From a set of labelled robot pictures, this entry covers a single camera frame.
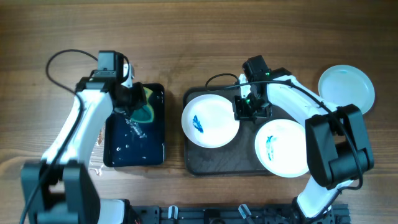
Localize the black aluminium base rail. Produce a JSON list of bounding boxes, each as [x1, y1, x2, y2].
[[124, 203, 351, 224]]

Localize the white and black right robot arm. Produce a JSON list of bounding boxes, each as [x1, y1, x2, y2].
[[233, 55, 374, 223]]

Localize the white plate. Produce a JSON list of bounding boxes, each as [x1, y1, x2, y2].
[[318, 65, 376, 114], [181, 94, 240, 149], [254, 119, 309, 178]]

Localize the dark brown serving tray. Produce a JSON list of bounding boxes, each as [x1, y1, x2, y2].
[[183, 86, 305, 176]]

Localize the dark blue water tray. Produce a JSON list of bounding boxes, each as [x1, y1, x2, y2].
[[103, 83, 166, 167]]

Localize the green and yellow sponge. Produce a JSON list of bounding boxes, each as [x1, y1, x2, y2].
[[130, 87, 155, 123]]

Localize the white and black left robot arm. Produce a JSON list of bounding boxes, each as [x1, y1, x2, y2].
[[19, 50, 146, 224]]

